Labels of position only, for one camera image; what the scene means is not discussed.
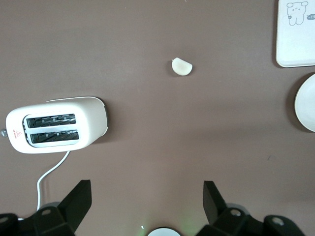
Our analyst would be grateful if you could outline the white toaster power cable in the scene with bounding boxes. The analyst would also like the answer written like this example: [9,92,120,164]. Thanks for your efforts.
[36,150,71,212]

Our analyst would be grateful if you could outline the white half-round steamed bun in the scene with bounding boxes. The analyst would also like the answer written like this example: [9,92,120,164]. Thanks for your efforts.
[171,57,193,77]

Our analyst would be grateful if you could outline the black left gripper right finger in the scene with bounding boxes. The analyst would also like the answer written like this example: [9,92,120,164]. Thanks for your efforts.
[195,181,306,236]

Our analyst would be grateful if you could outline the cream tray with bear drawing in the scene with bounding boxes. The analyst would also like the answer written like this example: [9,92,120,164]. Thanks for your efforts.
[275,0,315,68]

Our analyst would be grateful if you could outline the cream round plate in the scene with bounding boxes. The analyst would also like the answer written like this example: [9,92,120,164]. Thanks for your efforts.
[294,73,315,132]

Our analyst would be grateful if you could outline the white two-slot toaster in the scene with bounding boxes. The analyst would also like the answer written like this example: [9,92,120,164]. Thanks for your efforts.
[0,96,109,155]

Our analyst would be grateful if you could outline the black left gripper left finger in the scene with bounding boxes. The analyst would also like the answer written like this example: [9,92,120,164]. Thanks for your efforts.
[0,179,93,236]

